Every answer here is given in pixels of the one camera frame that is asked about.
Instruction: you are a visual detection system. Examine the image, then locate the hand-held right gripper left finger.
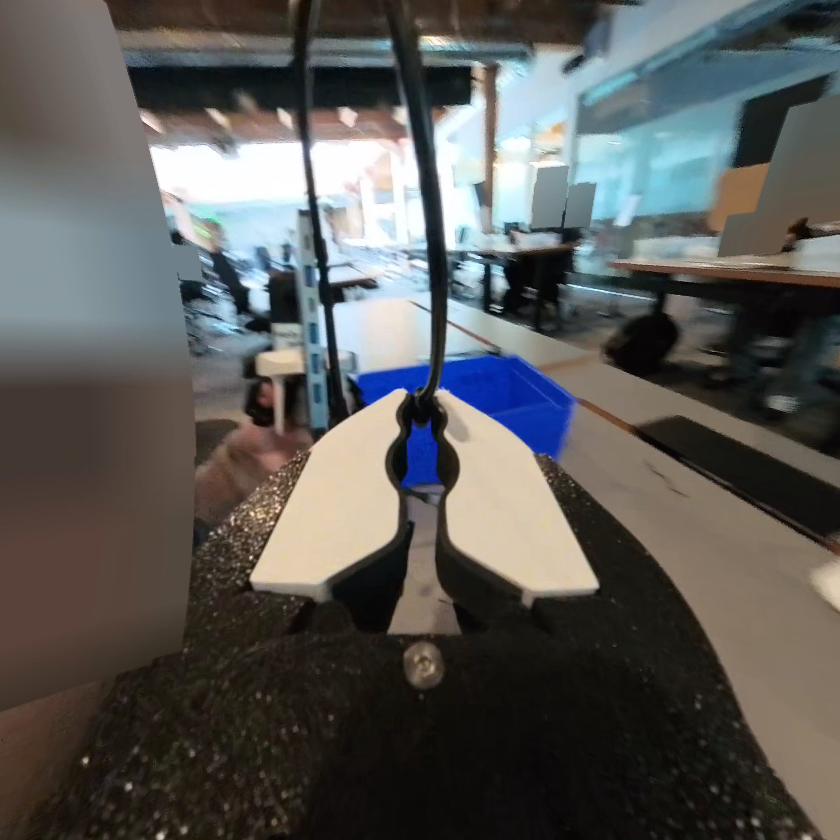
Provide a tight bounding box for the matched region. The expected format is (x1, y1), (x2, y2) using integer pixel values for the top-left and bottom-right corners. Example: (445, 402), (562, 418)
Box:
(249, 388), (417, 634)

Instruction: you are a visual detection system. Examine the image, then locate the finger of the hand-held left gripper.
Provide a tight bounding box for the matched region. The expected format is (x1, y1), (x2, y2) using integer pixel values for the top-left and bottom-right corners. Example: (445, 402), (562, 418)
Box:
(255, 350), (360, 380)

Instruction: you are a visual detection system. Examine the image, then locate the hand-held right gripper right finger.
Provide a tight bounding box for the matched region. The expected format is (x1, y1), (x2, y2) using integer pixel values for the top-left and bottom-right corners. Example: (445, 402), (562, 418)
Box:
(434, 390), (600, 631)

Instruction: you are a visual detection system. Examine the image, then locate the blue plastic bin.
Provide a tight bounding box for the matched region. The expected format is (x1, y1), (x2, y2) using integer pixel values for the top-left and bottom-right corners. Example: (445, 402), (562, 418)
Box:
(356, 354), (577, 490)

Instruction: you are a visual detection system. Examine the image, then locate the black USB cable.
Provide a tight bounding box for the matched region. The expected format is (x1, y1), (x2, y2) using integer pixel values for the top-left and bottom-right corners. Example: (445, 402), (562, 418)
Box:
(384, 0), (454, 427)

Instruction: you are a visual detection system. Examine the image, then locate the person's left forearm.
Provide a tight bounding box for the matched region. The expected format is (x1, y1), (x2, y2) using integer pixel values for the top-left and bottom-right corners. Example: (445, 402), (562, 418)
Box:
(196, 420), (312, 526)

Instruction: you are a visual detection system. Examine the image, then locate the black bag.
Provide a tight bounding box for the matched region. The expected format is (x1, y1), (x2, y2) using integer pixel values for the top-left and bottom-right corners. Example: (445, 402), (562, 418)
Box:
(602, 314), (681, 376)

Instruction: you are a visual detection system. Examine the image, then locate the wooden office desk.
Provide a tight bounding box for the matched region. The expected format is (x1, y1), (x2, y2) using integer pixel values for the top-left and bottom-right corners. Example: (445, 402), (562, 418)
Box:
(453, 239), (581, 332)
(607, 255), (840, 368)

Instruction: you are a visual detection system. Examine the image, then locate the white object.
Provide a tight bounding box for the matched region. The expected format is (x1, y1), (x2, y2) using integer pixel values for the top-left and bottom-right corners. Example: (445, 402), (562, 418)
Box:
(810, 558), (840, 613)

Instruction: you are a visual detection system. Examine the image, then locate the brown cardboard sheet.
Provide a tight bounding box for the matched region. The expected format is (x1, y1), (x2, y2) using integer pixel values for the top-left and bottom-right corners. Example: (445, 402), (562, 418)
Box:
(710, 163), (772, 234)

